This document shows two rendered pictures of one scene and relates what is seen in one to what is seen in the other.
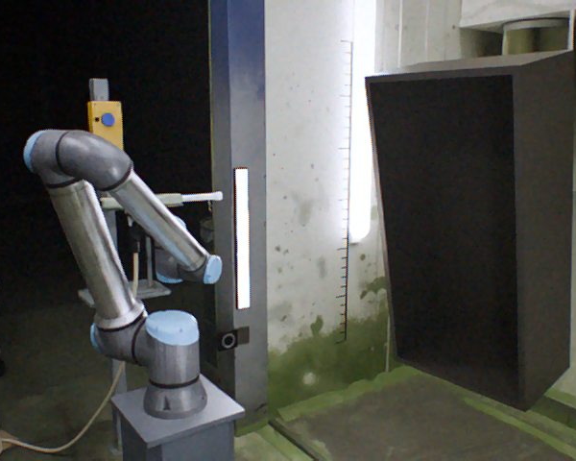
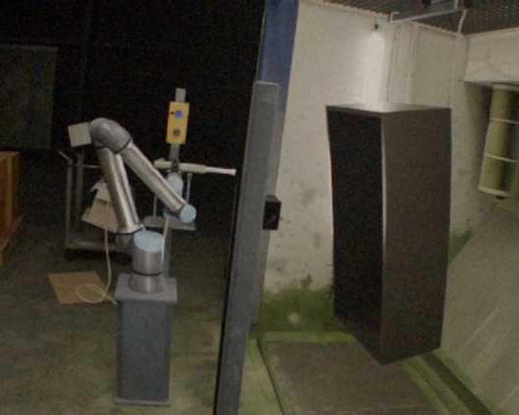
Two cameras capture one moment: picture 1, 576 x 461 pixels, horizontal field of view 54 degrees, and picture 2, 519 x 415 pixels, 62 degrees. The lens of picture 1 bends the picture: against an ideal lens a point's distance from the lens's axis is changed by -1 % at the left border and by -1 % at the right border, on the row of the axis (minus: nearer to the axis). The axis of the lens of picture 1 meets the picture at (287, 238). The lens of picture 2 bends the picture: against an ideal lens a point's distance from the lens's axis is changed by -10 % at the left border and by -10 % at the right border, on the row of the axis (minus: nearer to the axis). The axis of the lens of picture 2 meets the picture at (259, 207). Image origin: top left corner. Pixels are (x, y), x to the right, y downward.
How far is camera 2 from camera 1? 1.05 m
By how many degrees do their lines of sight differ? 23
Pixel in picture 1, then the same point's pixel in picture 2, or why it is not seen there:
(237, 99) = not seen: hidden behind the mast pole
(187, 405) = (145, 287)
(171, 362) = (140, 259)
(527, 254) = (389, 249)
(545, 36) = (515, 98)
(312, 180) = (317, 174)
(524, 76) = (389, 120)
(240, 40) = (270, 72)
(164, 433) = (126, 295)
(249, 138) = not seen: hidden behind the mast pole
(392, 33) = (400, 77)
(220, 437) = (159, 311)
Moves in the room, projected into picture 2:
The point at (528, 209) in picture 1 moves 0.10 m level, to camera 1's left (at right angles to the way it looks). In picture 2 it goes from (392, 216) to (370, 212)
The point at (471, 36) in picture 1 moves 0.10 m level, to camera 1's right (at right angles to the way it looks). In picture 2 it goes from (475, 89) to (489, 92)
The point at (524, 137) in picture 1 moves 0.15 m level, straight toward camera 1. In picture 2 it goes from (389, 163) to (368, 162)
